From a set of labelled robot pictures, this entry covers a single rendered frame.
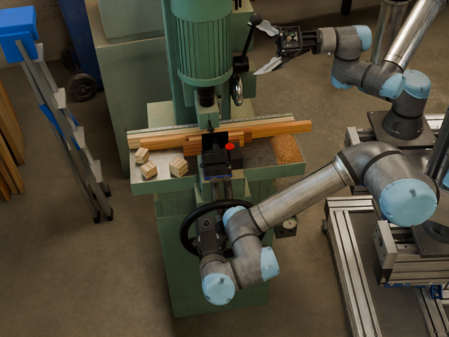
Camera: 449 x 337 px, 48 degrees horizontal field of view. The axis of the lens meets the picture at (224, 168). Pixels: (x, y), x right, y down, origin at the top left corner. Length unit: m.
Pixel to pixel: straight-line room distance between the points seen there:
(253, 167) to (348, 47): 0.50
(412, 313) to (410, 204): 1.14
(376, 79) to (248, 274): 0.69
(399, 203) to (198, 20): 0.72
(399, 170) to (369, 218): 1.34
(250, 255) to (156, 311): 1.25
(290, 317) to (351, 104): 1.68
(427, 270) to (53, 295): 1.69
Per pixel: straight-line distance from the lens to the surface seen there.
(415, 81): 1.95
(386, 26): 1.87
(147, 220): 2.76
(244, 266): 1.23
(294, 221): 1.87
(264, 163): 1.73
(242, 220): 1.30
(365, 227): 2.50
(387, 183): 1.20
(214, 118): 1.68
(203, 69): 1.53
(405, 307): 2.29
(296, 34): 1.49
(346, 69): 1.57
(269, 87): 3.64
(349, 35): 1.53
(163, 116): 2.11
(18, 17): 2.21
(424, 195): 1.19
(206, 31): 1.46
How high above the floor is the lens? 2.09
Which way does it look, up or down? 44 degrees down
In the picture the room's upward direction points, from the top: 2 degrees counter-clockwise
